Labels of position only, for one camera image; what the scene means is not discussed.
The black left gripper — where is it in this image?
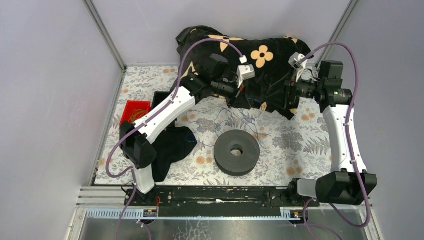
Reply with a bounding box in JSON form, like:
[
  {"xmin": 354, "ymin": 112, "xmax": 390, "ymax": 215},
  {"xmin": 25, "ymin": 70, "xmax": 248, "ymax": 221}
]
[{"xmin": 208, "ymin": 73, "xmax": 250, "ymax": 108}]

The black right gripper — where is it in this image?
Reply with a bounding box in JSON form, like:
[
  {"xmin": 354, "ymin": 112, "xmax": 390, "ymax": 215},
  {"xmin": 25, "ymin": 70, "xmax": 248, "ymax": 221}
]
[{"xmin": 263, "ymin": 66, "xmax": 323, "ymax": 110}]

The blue cable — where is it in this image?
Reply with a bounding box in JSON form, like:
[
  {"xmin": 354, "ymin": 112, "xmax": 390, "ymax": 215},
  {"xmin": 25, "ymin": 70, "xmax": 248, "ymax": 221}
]
[{"xmin": 183, "ymin": 97, "xmax": 271, "ymax": 150}]

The grey perforated spool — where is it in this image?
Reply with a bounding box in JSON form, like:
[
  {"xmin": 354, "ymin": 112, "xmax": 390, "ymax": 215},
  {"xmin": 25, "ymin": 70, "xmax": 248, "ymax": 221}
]
[{"xmin": 213, "ymin": 129, "xmax": 260, "ymax": 177}]

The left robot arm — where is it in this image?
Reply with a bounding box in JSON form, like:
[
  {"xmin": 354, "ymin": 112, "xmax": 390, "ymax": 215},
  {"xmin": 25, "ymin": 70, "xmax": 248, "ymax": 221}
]
[{"xmin": 118, "ymin": 54, "xmax": 255, "ymax": 206}]

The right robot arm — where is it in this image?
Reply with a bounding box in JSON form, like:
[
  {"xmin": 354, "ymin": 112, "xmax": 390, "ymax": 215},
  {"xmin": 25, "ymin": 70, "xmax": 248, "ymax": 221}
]
[{"xmin": 285, "ymin": 60, "xmax": 378, "ymax": 206}]

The black flower-pattern plush blanket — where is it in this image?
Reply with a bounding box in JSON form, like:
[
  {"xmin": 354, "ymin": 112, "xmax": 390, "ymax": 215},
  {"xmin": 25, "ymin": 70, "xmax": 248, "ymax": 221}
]
[{"xmin": 175, "ymin": 25, "xmax": 311, "ymax": 120}]

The floral table mat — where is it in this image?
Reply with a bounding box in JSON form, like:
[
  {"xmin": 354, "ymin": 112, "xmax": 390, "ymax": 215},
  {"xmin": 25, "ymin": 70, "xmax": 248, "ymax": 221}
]
[{"xmin": 93, "ymin": 66, "xmax": 332, "ymax": 186}]

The black cloth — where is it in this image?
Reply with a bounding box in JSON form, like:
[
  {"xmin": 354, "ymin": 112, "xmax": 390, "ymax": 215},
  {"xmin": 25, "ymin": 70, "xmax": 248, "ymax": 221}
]
[{"xmin": 151, "ymin": 126, "xmax": 198, "ymax": 183}]

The black plastic box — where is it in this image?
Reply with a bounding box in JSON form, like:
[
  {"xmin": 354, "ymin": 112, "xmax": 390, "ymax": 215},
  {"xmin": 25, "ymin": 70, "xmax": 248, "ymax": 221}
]
[{"xmin": 151, "ymin": 91, "xmax": 174, "ymax": 116}]

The red plastic box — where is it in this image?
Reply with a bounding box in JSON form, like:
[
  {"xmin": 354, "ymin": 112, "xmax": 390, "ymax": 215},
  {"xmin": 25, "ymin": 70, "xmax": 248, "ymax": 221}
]
[{"xmin": 119, "ymin": 100, "xmax": 151, "ymax": 125}]

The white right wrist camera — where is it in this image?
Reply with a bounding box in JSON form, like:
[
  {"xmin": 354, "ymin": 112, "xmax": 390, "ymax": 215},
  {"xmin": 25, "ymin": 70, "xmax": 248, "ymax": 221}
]
[{"xmin": 288, "ymin": 52, "xmax": 318, "ymax": 84}]

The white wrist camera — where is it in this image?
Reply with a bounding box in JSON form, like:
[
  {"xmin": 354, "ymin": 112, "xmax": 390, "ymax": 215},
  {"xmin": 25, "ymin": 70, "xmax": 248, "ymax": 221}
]
[
  {"xmin": 288, "ymin": 52, "xmax": 318, "ymax": 84},
  {"xmin": 236, "ymin": 55, "xmax": 256, "ymax": 89}
]

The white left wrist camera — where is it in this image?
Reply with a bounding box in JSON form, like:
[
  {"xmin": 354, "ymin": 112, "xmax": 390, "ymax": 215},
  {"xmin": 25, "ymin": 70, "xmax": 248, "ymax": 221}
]
[{"xmin": 236, "ymin": 55, "xmax": 256, "ymax": 89}]

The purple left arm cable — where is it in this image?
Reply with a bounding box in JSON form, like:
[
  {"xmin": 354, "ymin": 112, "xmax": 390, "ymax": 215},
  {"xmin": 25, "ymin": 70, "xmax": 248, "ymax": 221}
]
[{"xmin": 105, "ymin": 38, "xmax": 248, "ymax": 240}]

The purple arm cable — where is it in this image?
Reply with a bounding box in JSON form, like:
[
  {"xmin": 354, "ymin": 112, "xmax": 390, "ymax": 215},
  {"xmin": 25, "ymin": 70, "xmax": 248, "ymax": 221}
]
[
  {"xmin": 105, "ymin": 38, "xmax": 248, "ymax": 240},
  {"xmin": 298, "ymin": 42, "xmax": 372, "ymax": 240}
]

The green cable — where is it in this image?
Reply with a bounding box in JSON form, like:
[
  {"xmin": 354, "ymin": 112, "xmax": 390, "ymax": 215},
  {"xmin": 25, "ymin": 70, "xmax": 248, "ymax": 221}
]
[{"xmin": 129, "ymin": 108, "xmax": 148, "ymax": 123}]

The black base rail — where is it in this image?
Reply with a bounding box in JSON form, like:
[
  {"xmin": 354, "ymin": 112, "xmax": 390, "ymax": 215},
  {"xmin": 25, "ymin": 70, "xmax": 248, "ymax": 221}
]
[{"xmin": 124, "ymin": 185, "xmax": 308, "ymax": 220}]

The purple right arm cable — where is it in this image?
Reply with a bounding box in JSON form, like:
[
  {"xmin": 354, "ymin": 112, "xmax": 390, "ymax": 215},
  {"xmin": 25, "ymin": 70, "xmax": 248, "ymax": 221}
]
[{"xmin": 298, "ymin": 42, "xmax": 372, "ymax": 240}]

